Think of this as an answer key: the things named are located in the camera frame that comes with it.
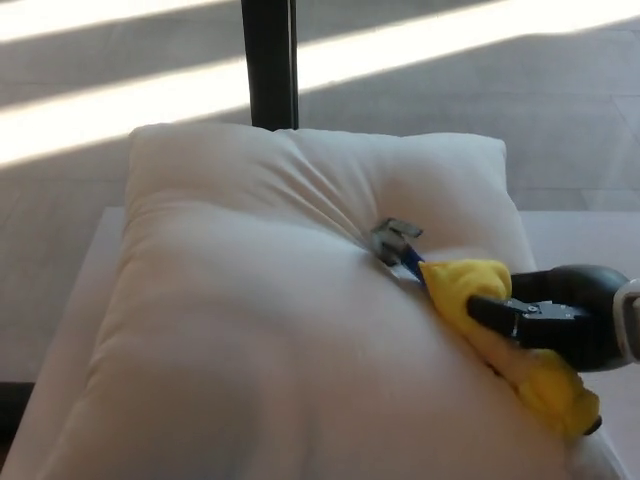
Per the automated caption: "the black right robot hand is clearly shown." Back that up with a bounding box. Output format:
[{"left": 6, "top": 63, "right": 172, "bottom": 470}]
[{"left": 465, "top": 263, "right": 627, "bottom": 374}]

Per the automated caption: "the yellow cloth handle wrap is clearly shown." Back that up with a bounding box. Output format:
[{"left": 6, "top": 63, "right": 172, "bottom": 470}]
[{"left": 417, "top": 256, "right": 602, "bottom": 442}]

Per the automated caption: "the white square pillow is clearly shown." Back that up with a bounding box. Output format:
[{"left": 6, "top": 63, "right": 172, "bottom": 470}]
[{"left": 18, "top": 123, "right": 627, "bottom": 480}]

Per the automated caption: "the black metal post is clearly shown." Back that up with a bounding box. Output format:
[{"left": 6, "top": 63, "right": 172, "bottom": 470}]
[{"left": 240, "top": 0, "right": 291, "bottom": 132}]

